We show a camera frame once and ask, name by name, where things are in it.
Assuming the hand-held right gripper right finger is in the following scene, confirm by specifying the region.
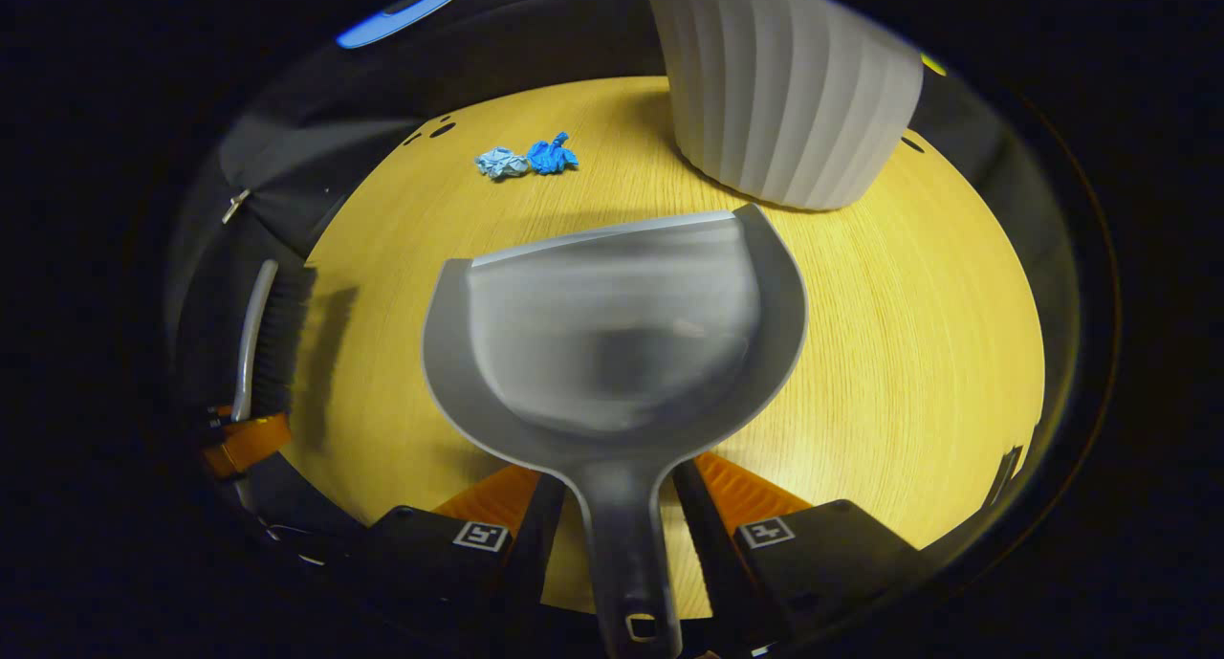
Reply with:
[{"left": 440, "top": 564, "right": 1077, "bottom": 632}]
[{"left": 672, "top": 451, "right": 933, "bottom": 647}]

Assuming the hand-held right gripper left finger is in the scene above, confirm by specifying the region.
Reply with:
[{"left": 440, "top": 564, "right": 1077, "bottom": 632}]
[{"left": 363, "top": 466, "right": 567, "bottom": 643}]

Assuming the light blue paper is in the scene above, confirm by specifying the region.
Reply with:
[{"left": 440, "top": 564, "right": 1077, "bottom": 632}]
[{"left": 475, "top": 147, "right": 531, "bottom": 181}]

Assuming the white ribbed garbage bin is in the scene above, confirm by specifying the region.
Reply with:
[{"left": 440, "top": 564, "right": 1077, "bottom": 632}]
[{"left": 639, "top": 0, "right": 925, "bottom": 211}]

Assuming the wooden desktop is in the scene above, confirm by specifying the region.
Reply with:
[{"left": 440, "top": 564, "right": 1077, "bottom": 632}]
[{"left": 282, "top": 76, "right": 1046, "bottom": 622}]

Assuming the black table bracket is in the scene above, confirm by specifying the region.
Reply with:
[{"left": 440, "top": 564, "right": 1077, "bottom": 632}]
[{"left": 983, "top": 445, "right": 1025, "bottom": 509}]

